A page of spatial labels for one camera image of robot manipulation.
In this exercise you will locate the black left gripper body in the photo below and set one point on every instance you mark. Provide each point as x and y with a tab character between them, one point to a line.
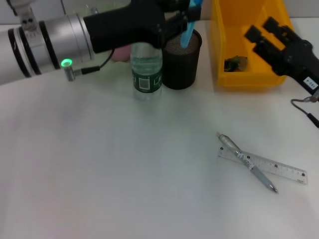
124	27

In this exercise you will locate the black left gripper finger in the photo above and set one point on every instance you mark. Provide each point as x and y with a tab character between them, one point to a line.
177	25
174	5

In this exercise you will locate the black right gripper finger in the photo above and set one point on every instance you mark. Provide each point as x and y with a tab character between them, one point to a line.
272	23
253	33

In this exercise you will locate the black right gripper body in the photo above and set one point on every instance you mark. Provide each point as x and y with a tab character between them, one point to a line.
301	62

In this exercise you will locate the blue sheathed scissors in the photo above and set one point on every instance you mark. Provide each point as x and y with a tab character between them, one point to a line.
187	37

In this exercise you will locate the pink toy peach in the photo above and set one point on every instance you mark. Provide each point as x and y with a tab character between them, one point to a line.
122	54

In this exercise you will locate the green plastic wrapper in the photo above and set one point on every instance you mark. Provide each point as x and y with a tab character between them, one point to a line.
234	64

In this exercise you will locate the clear green-label water bottle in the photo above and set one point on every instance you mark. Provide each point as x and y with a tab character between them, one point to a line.
147	74

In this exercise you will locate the green translucent fruit bowl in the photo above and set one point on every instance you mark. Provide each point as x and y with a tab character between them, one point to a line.
117	72

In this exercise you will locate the black mesh pen holder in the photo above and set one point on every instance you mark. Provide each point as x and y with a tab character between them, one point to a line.
179	72

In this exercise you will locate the transparent plastic ruler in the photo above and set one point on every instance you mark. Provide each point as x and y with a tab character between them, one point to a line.
279	169

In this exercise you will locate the clear grey ballpoint pen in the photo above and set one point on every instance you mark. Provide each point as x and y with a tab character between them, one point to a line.
259	174

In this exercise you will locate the yellow plastic bin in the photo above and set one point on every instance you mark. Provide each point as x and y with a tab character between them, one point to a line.
236	79

